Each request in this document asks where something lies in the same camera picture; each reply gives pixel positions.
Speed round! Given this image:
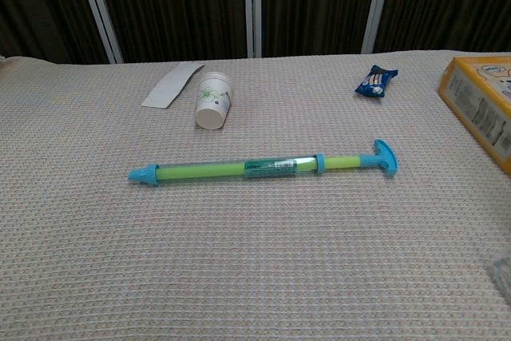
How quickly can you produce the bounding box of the white paper strip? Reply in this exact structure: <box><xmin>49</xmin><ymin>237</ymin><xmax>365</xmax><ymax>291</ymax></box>
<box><xmin>140</xmin><ymin>62</ymin><xmax>207</xmax><ymax>110</ymax></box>

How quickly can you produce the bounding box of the white paper cup green print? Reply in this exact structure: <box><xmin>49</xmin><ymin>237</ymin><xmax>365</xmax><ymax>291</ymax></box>
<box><xmin>194</xmin><ymin>71</ymin><xmax>233</xmax><ymax>131</ymax></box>

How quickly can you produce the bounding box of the clear plastic item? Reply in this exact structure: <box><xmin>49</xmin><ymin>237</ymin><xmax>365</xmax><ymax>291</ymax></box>
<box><xmin>490</xmin><ymin>252</ymin><xmax>511</xmax><ymax>305</ymax></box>

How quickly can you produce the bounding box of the white screen frame post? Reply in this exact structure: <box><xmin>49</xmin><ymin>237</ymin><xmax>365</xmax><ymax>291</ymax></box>
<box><xmin>242</xmin><ymin>0</ymin><xmax>263</xmax><ymax>58</ymax></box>
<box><xmin>73</xmin><ymin>0</ymin><xmax>124</xmax><ymax>65</ymax></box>
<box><xmin>361</xmin><ymin>0</ymin><xmax>395</xmax><ymax>54</ymax></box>

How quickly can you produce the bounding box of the yellow cardboard box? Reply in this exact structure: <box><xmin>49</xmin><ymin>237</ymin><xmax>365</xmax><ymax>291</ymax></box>
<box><xmin>436</xmin><ymin>56</ymin><xmax>511</xmax><ymax>176</ymax></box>

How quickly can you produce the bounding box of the beige woven tablecloth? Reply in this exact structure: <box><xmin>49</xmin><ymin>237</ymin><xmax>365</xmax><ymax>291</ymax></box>
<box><xmin>0</xmin><ymin>50</ymin><xmax>511</xmax><ymax>341</ymax></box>

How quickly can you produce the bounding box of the blue snack packet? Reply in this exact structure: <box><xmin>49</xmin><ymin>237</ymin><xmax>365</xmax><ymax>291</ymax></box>
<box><xmin>354</xmin><ymin>64</ymin><xmax>399</xmax><ymax>99</ymax></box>

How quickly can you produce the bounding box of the green blue water pump toy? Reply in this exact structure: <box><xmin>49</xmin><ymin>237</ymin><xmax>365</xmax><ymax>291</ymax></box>
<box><xmin>127</xmin><ymin>139</ymin><xmax>400</xmax><ymax>192</ymax></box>

